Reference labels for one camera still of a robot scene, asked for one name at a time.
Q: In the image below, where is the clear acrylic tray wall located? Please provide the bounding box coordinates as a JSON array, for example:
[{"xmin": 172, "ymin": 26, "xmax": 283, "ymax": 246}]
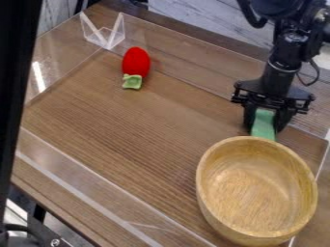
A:
[{"xmin": 12, "ymin": 9, "xmax": 330, "ymax": 247}]

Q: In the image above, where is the brown wooden bowl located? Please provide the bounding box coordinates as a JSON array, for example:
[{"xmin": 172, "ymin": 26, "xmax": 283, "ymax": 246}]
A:
[{"xmin": 196, "ymin": 136, "xmax": 318, "ymax": 247}]

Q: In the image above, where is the clear acrylic corner bracket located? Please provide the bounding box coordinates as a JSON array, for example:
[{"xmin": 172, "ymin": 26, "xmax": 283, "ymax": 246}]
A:
[{"xmin": 79, "ymin": 13, "xmax": 126, "ymax": 50}]

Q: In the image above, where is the black cable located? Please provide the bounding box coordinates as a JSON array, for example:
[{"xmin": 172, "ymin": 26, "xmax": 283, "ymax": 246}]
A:
[{"xmin": 297, "ymin": 59, "xmax": 321, "ymax": 87}]

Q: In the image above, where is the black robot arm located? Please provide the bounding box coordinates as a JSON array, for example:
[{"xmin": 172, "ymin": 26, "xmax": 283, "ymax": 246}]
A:
[{"xmin": 231, "ymin": 0, "xmax": 330, "ymax": 132}]

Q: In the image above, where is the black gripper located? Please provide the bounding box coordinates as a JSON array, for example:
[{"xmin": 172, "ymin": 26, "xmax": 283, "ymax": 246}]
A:
[{"xmin": 231, "ymin": 79, "xmax": 315, "ymax": 132}]

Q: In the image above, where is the red plush strawberry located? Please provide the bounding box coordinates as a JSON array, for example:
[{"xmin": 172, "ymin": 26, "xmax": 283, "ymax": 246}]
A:
[{"xmin": 122, "ymin": 46, "xmax": 151, "ymax": 90}]

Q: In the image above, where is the green stick block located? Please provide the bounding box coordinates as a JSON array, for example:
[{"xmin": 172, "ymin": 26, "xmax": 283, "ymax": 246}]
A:
[{"xmin": 250, "ymin": 109, "xmax": 275, "ymax": 141}]

